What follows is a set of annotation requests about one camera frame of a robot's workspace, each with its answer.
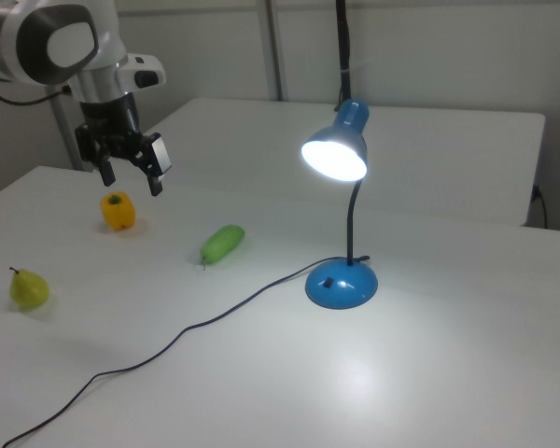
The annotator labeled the black lamp power cable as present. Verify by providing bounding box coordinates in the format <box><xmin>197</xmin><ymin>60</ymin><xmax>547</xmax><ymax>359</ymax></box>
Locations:
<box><xmin>0</xmin><ymin>255</ymin><xmax>371</xmax><ymax>448</ymax></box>

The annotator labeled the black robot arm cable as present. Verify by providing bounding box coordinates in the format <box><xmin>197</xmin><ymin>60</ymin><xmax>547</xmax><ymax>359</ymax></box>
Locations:
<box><xmin>0</xmin><ymin>74</ymin><xmax>72</xmax><ymax>106</ymax></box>

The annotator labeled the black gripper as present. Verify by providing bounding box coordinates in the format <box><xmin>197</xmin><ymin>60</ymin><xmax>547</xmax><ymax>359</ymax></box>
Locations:
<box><xmin>74</xmin><ymin>91</ymin><xmax>175</xmax><ymax>198</ymax></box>

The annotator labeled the yellow bell pepper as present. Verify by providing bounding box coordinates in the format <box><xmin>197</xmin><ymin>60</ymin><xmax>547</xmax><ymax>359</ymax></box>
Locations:
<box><xmin>100</xmin><ymin>192</ymin><xmax>137</xmax><ymax>232</ymax></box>

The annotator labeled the green cucumber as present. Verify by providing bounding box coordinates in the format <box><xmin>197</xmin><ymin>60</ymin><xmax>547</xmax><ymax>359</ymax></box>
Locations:
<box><xmin>199</xmin><ymin>224</ymin><xmax>246</xmax><ymax>276</ymax></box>

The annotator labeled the blue desk lamp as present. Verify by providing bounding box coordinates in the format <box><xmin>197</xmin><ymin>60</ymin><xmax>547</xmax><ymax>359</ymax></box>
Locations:
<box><xmin>300</xmin><ymin>98</ymin><xmax>381</xmax><ymax>310</ymax></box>

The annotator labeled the green pear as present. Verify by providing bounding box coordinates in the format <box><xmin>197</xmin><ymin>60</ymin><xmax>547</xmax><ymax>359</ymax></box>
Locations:
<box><xmin>7</xmin><ymin>266</ymin><xmax>50</xmax><ymax>310</ymax></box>

